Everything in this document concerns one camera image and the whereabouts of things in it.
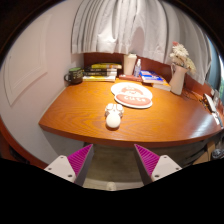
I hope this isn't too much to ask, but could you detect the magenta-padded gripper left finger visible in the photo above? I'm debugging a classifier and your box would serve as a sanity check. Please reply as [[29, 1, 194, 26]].
[[43, 143, 95, 187]]

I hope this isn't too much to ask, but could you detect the yellow white book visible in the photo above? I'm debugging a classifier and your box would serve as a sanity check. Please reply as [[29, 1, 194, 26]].
[[82, 75, 117, 83]]

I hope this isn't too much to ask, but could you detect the yellow black cover book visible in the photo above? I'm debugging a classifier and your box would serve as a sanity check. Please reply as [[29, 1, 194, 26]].
[[90, 62, 123, 70]]

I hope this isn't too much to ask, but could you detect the black spine book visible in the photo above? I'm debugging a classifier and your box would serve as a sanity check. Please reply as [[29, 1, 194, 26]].
[[83, 71, 118, 78], [83, 67, 118, 74]]

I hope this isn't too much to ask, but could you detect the cream tumbler cup with lid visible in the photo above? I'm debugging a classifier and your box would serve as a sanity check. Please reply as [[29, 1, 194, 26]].
[[123, 53, 138, 76]]

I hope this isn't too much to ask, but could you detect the red-brown book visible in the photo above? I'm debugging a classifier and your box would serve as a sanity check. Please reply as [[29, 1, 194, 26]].
[[118, 73, 144, 83]]

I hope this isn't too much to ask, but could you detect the cream pitcher vase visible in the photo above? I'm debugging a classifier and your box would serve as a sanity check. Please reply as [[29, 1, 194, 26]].
[[168, 63, 189, 96]]

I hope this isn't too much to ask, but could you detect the white pink cartoon mouse pad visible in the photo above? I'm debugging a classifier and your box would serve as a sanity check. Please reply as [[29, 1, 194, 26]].
[[110, 81, 154, 110]]

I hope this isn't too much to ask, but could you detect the white computer mouse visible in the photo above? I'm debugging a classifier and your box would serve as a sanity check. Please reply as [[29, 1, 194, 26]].
[[104, 102, 125, 130]]

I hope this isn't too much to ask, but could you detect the silver laptop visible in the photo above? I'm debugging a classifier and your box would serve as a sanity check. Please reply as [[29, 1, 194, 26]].
[[203, 93, 218, 114]]

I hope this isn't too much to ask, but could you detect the black cable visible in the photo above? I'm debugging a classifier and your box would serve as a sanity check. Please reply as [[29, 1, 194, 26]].
[[184, 88, 205, 103]]

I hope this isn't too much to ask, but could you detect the dark mug with green inside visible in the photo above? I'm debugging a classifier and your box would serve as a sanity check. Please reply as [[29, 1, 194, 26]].
[[63, 67, 84, 85]]

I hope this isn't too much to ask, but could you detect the white curtain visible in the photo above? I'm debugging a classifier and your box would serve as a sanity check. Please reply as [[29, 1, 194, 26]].
[[70, 0, 213, 85]]

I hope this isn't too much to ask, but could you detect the dark teal curtain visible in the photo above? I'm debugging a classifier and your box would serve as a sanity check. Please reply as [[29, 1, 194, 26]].
[[206, 34, 223, 91]]

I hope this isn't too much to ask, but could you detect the orange book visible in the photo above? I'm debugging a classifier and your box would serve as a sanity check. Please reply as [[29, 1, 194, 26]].
[[151, 79, 172, 92]]

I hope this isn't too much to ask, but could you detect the blue book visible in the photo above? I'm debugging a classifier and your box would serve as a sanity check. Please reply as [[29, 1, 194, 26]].
[[139, 69, 165, 85]]

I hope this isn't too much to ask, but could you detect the clear spray bottle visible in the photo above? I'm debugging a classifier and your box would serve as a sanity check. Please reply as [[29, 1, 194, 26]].
[[133, 58, 142, 78]]

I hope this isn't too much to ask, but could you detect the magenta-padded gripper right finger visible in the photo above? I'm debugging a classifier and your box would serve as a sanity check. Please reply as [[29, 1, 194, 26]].
[[133, 143, 183, 186]]

